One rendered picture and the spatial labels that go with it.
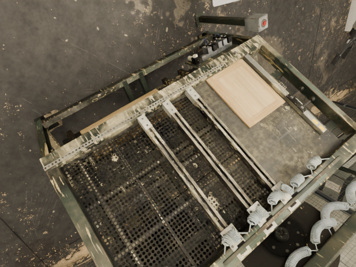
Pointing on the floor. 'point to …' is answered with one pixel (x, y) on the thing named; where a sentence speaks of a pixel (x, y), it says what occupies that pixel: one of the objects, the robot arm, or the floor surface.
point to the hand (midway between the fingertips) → (338, 59)
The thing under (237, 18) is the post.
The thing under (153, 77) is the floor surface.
